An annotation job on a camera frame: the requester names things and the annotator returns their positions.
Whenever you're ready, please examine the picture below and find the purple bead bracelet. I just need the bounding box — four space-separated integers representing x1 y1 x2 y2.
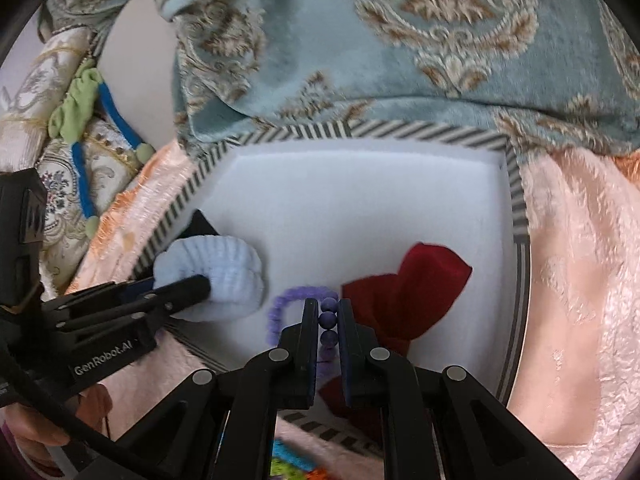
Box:
317 297 340 366

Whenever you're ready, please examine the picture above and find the teal damask cushion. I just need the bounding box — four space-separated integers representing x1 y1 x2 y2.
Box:
142 0 640 171

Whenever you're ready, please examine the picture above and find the cream embroidered cushion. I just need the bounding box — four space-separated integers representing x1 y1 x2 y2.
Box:
0 25 146 296

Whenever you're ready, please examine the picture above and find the pile of colourful trinkets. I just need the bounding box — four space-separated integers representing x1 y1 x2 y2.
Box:
270 437 333 480

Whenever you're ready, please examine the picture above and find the black cable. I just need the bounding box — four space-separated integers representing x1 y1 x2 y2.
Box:
0 345 171 480

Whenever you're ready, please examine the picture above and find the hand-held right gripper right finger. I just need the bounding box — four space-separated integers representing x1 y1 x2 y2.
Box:
337 298 576 480

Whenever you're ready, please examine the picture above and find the person's left hand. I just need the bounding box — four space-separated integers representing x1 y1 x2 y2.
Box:
0 385 111 476

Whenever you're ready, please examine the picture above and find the white box with striped rim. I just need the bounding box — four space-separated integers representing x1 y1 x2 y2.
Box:
132 121 531 456

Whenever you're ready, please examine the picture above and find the red velvet scrunchie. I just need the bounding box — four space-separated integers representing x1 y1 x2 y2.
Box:
320 242 473 442

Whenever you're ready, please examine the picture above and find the light blue fuzzy scrunchie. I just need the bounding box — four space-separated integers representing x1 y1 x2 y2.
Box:
152 235 266 322

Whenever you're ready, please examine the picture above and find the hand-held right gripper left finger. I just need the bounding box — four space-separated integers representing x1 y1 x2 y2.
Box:
107 298 321 480

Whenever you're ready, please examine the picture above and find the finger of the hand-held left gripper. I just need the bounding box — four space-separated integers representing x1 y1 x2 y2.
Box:
56 274 212 342
42 280 156 318

